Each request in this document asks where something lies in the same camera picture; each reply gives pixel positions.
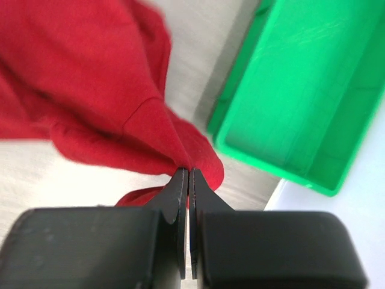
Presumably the dark red t shirt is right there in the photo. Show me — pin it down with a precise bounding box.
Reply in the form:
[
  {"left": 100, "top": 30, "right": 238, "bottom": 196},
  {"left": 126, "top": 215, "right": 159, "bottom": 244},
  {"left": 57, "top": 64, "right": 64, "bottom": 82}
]
[{"left": 1, "top": 1, "right": 224, "bottom": 190}]

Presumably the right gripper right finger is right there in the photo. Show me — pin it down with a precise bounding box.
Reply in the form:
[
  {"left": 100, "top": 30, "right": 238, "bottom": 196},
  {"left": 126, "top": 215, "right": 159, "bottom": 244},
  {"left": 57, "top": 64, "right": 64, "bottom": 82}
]
[{"left": 189, "top": 169, "right": 368, "bottom": 288}]

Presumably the green plastic tray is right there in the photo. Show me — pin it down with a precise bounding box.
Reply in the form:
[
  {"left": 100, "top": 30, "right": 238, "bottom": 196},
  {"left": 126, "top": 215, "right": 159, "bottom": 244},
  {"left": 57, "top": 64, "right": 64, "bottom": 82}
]
[{"left": 207, "top": 1, "right": 384, "bottom": 196}]

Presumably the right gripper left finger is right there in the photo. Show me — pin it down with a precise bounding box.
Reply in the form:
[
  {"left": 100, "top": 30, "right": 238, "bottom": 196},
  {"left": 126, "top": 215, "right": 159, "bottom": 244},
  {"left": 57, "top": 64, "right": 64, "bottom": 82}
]
[{"left": 1, "top": 169, "right": 188, "bottom": 288}]

